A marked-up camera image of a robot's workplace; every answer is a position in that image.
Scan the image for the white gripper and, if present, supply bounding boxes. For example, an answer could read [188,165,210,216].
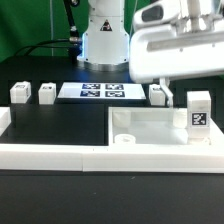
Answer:
[129,0,224,108]

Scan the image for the white square table top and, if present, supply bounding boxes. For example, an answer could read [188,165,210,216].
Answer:
[108,107,224,157]

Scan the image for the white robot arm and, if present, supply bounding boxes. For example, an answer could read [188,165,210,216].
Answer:
[78,0,224,105]

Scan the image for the white marker sheet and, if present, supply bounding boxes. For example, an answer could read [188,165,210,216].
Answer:
[58,82,146,100]

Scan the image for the white U-shaped fence wall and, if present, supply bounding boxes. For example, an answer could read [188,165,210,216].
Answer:
[0,106,224,174]

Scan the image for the black cables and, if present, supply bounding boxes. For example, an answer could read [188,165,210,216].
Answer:
[13,37,83,57]

